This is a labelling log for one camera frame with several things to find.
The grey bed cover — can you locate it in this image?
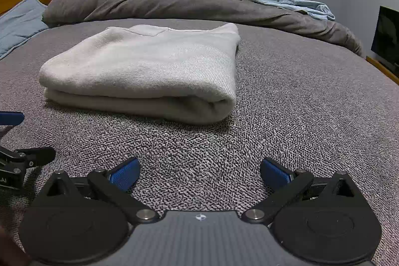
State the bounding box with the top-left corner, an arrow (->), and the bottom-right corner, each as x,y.
0,18 -> 399,266

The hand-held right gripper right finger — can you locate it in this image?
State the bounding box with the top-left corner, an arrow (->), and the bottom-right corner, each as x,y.
241,157 -> 362,226

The dark grey duvet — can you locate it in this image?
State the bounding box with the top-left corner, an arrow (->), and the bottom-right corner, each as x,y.
42,0 -> 364,56

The black television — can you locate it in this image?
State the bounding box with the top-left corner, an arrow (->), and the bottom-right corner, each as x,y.
371,5 -> 399,65

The wooden television stand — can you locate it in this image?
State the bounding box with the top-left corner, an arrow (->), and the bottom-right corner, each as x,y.
365,56 -> 399,86

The light blue shirt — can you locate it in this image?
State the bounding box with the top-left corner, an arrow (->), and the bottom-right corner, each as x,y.
245,0 -> 335,22

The blue quilted blanket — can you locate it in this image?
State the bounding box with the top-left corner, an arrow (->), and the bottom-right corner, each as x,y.
0,0 -> 49,60

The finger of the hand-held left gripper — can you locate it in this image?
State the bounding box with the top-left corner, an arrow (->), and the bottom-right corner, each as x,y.
0,146 -> 57,167
0,112 -> 25,139

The light grey sweater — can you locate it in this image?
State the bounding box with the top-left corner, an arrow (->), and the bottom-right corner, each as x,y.
39,23 -> 241,125

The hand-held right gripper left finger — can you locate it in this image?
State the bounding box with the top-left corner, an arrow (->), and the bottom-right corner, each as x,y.
39,157 -> 159,224

